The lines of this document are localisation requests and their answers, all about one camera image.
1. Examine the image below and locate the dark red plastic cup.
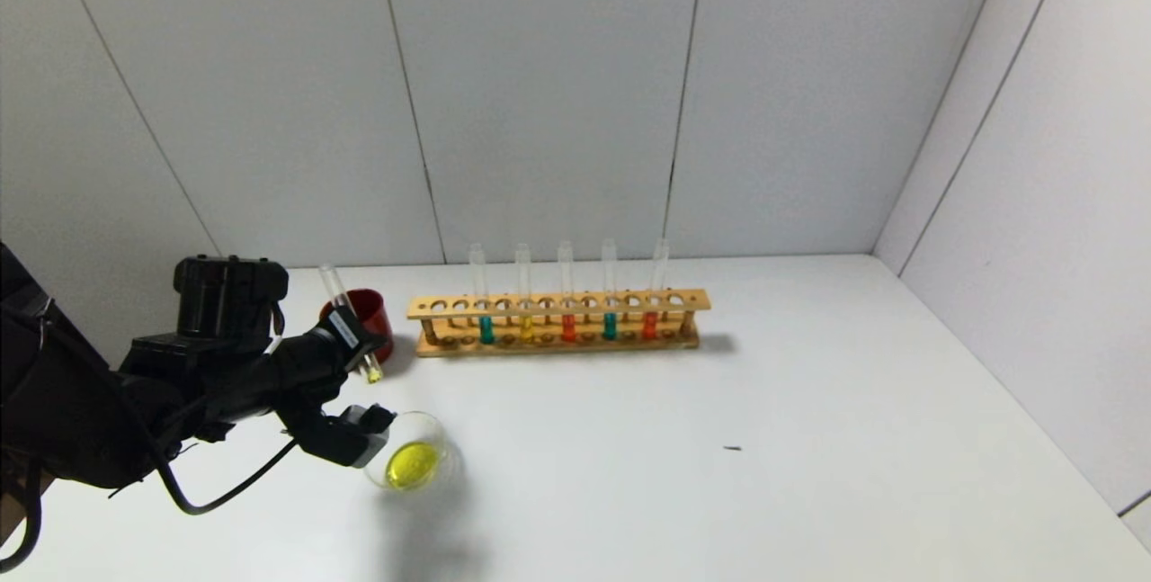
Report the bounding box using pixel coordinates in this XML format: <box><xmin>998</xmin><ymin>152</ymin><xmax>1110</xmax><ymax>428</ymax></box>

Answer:
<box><xmin>322</xmin><ymin>289</ymin><xmax>396</xmax><ymax>365</ymax></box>

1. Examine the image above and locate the thin black camera cable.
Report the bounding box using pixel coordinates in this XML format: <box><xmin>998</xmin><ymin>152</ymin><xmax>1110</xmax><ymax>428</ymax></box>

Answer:
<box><xmin>156</xmin><ymin>436</ymin><xmax>303</xmax><ymax>516</ymax></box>

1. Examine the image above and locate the wooden test tube rack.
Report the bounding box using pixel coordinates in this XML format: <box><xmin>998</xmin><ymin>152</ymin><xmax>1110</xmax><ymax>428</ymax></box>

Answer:
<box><xmin>406</xmin><ymin>289</ymin><xmax>711</xmax><ymax>358</ymax></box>

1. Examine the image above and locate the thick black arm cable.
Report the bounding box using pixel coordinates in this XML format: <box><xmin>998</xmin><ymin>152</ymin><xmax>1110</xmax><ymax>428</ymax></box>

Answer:
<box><xmin>0</xmin><ymin>463</ymin><xmax>43</xmax><ymax>576</ymax></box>

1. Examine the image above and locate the blue pigment glass test tube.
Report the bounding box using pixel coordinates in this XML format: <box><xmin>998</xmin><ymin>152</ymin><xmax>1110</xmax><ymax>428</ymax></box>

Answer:
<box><xmin>601</xmin><ymin>239</ymin><xmax>619</xmax><ymax>341</ymax></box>
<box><xmin>466</xmin><ymin>244</ymin><xmax>495</xmax><ymax>345</ymax></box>

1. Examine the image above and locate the yellow pigment glass test tube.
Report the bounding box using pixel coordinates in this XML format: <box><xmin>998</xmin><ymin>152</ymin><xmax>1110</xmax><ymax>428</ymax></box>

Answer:
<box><xmin>514</xmin><ymin>243</ymin><xmax>535</xmax><ymax>345</ymax></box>
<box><xmin>319</xmin><ymin>264</ymin><xmax>385</xmax><ymax>383</ymax></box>

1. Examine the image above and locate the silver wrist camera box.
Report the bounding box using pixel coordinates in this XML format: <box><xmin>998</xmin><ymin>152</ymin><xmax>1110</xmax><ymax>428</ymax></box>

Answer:
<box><xmin>297</xmin><ymin>395</ymin><xmax>398</xmax><ymax>469</ymax></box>

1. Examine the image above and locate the orange pigment glass test tube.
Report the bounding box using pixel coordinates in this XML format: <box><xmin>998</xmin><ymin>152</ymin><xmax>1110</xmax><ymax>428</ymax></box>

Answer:
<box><xmin>558</xmin><ymin>240</ymin><xmax>576</xmax><ymax>343</ymax></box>
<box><xmin>642</xmin><ymin>238</ymin><xmax>670</xmax><ymax>340</ymax></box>

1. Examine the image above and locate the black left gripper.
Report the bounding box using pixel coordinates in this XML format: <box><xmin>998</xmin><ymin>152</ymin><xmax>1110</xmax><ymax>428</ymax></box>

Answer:
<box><xmin>272</xmin><ymin>305</ymin><xmax>388</xmax><ymax>392</ymax></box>

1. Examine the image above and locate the clear glass dish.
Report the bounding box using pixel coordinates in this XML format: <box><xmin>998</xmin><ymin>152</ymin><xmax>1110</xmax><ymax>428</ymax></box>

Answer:
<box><xmin>362</xmin><ymin>411</ymin><xmax>462</xmax><ymax>511</ymax></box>

